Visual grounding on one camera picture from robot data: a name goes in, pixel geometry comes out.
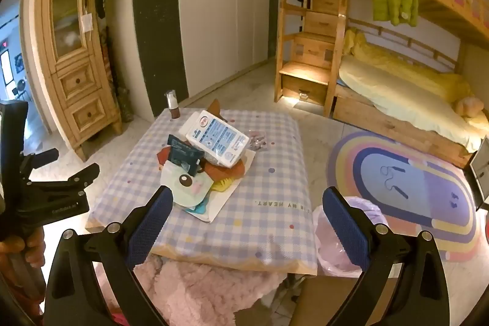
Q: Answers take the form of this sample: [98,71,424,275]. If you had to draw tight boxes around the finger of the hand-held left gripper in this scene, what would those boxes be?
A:
[28,163,101,197]
[21,148,59,174]

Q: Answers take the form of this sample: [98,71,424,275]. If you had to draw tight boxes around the purple checked tablecloth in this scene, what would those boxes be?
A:
[85,108,318,275]

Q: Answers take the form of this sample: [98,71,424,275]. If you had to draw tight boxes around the orange wrapper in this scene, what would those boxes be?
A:
[202,158,247,181]

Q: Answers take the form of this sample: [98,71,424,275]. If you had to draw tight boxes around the white wet wipes packet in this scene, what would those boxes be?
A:
[179,110,251,168]

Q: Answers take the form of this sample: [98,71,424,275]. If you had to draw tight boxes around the white wardrobe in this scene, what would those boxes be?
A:
[132,0,279,118]

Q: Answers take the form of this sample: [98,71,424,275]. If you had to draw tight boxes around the cardboard box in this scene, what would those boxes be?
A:
[292,274,400,326]

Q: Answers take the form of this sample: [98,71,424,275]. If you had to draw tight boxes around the cartoon face paper packet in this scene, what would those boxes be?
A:
[158,162,215,208]

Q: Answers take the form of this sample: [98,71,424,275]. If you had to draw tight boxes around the white card sheet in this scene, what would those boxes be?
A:
[185,148,257,224]

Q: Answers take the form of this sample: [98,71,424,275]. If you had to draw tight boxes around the wooden stair drawers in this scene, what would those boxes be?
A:
[274,0,346,109]

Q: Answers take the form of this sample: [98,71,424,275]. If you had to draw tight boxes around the clear plastic candy bag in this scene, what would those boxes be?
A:
[246,129,270,153]

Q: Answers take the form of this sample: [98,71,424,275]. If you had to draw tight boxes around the waste bin with pink bag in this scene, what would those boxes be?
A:
[312,196,390,277]

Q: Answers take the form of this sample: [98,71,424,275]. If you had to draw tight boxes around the yellow foam net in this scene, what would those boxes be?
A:
[211,176,235,193]

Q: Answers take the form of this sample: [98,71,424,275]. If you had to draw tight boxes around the dark teal packet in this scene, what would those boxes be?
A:
[166,134,205,176]

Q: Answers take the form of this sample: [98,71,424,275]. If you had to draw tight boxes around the wooden cabinet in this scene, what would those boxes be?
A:
[34,0,123,162]

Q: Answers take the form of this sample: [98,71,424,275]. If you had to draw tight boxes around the brown spray bottle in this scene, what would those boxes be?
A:
[164,89,181,119]

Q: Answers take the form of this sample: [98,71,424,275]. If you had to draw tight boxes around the black cord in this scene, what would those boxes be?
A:
[379,165,409,199]

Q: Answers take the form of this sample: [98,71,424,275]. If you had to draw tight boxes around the wooden bunk bed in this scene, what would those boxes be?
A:
[273,0,489,168]

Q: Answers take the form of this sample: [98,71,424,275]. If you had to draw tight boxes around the rainbow rug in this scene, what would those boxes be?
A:
[326,130,480,263]

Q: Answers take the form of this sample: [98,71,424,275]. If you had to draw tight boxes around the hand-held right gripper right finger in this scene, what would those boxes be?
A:
[322,186,449,326]

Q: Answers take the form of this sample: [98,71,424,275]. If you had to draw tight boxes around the yellow duvet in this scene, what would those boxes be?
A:
[344,27,476,109]

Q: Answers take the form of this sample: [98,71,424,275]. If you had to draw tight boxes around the pink fluffy blanket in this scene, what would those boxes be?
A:
[94,253,287,326]

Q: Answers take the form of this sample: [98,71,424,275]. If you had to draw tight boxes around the camouflage bag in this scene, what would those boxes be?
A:
[100,26,135,124]

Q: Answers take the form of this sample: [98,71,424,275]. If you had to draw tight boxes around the person's left hand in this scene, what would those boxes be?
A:
[0,226,46,269]

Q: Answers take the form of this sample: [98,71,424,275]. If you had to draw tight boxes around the pale yellow bed sheet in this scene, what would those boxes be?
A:
[338,55,486,153]

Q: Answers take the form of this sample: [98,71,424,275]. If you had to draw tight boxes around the plush toy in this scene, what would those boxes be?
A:
[453,96,485,118]

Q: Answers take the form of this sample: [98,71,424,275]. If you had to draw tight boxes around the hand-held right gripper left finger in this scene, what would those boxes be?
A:
[45,185,174,326]

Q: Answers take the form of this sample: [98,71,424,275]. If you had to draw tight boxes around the brown cardboard piece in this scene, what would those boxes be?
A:
[206,99,226,118]

